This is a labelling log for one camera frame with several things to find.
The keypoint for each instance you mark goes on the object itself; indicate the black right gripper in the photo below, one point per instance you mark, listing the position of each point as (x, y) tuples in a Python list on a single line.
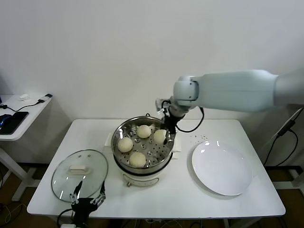
[(171, 121)]

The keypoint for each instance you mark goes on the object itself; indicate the white side table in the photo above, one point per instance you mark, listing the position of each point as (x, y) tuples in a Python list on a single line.
[(35, 112)]

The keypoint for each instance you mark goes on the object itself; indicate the stainless steel steamer pot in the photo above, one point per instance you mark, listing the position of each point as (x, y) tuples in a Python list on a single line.
[(123, 133)]

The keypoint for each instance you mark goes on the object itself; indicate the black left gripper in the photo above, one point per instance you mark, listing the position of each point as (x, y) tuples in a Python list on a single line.
[(84, 205)]

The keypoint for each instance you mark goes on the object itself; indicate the small black white adapter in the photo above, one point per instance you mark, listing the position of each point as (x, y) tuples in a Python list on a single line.
[(48, 96)]

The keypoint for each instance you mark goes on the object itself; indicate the white round plate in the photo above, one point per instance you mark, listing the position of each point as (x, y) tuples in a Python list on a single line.
[(221, 166)]

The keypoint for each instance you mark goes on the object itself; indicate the small white object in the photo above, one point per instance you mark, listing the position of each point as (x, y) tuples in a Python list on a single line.
[(25, 97)]

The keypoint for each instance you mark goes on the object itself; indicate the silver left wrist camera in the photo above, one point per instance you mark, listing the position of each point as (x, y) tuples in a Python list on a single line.
[(69, 225)]

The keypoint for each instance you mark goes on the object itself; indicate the black phone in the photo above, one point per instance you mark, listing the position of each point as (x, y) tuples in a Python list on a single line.
[(14, 121)]

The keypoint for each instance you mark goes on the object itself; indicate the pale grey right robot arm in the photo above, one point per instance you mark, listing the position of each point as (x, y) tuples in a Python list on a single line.
[(237, 90)]

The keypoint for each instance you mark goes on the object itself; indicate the white electric cooker base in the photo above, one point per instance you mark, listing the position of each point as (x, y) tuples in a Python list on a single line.
[(142, 181)]

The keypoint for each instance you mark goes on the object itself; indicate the white steamed baozi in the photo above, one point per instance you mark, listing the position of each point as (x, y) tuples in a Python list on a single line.
[(125, 145), (158, 136), (143, 131), (137, 159)]

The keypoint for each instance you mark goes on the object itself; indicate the blue computer mouse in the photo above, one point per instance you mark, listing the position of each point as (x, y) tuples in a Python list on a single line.
[(4, 120)]

